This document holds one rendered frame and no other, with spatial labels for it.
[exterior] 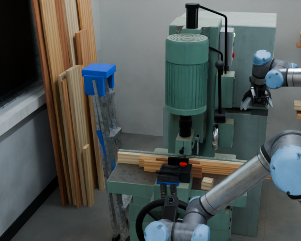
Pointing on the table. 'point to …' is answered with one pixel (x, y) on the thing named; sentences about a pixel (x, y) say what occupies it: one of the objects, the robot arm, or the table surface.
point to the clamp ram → (177, 160)
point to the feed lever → (219, 114)
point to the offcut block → (207, 183)
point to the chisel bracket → (188, 143)
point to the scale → (183, 155)
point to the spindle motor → (186, 73)
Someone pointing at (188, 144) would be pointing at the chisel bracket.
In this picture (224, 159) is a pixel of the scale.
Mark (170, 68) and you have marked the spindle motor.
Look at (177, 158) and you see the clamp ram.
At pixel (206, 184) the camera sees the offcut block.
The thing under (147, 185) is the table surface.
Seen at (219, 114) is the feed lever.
